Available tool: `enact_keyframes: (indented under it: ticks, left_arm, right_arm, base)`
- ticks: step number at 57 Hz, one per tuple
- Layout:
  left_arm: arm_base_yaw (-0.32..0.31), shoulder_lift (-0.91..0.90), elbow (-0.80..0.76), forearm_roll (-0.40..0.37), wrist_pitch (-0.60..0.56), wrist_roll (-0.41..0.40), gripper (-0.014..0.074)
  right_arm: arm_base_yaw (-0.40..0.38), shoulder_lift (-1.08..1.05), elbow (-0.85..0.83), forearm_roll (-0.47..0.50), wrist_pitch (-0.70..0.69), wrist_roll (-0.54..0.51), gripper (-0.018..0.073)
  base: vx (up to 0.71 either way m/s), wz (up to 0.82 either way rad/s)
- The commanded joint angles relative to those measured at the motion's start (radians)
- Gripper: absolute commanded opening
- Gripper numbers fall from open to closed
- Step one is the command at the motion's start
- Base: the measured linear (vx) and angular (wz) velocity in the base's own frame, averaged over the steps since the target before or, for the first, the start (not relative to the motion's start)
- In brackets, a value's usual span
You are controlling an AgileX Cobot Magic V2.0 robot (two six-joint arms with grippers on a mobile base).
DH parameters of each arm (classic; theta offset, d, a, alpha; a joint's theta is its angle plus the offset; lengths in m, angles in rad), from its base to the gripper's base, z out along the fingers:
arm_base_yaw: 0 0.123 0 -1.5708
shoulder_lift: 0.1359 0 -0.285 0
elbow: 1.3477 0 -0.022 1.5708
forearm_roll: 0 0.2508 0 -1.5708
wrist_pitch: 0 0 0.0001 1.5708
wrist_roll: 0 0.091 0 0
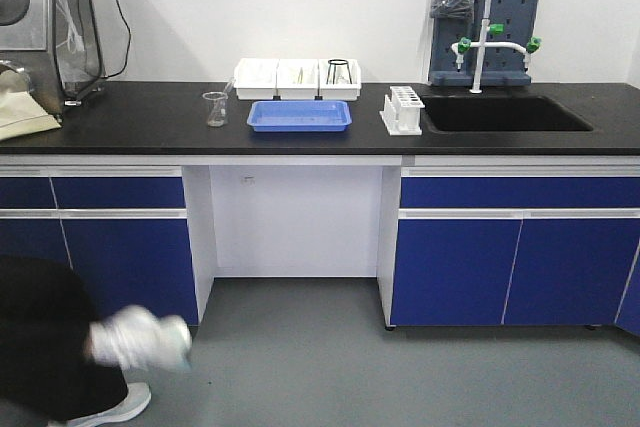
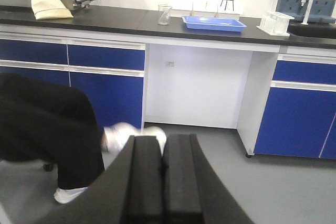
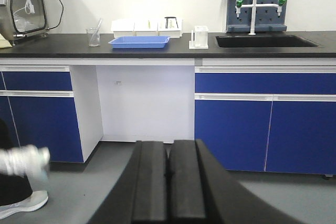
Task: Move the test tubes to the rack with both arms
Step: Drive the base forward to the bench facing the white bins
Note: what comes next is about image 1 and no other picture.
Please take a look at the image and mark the left white storage bin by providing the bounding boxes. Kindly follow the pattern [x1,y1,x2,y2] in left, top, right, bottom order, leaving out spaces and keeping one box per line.
[234,58,279,100]

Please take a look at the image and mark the blue-grey pegboard drying rack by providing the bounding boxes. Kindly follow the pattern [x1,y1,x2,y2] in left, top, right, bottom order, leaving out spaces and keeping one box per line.
[428,0,538,87]

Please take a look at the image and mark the person in black clothes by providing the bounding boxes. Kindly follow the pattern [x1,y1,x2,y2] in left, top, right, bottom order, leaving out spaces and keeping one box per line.
[1,255,192,426]

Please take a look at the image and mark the white test tube rack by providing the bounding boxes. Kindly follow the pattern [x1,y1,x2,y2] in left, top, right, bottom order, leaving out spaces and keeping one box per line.
[379,86,425,136]

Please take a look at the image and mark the black power cable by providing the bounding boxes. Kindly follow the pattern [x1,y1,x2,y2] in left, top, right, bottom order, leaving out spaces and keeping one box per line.
[97,0,133,80]

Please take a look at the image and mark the blue lab bench cabinet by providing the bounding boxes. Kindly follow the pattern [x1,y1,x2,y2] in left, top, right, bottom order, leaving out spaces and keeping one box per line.
[1,155,639,334]

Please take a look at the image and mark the stainless steel cabinet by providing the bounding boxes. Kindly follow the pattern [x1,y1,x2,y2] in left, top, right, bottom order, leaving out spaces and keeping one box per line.
[1,0,105,116]

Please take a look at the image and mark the middle white storage bin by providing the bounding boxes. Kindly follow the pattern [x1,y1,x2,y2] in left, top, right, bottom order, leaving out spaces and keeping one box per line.
[276,59,319,100]

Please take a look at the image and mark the beige cloth bag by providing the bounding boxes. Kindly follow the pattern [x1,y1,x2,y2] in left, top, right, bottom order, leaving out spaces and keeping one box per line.
[1,70,61,141]

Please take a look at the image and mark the white lab faucet green knobs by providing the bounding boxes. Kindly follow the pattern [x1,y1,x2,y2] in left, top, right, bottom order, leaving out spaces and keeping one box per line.
[451,0,542,94]

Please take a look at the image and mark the right white storage bin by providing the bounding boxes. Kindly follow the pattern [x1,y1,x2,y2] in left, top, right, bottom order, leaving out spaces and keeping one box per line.
[318,58,361,101]

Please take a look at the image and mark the black lab sink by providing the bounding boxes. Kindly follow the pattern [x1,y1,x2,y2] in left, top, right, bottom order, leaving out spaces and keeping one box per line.
[422,95,592,133]

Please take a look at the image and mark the clear glass beaker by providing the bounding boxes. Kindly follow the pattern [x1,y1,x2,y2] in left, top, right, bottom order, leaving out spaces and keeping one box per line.
[202,91,228,127]

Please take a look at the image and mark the white storage bin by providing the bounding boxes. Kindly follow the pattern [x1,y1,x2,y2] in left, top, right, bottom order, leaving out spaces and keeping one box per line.
[318,58,361,101]
[276,59,319,100]
[234,58,279,100]

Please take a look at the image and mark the blue plastic tray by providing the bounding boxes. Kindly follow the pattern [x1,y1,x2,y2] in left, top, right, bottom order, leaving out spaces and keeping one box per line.
[247,100,352,132]

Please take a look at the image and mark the black wire tripod stand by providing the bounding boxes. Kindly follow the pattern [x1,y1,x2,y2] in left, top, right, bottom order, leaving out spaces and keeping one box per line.
[326,58,353,85]

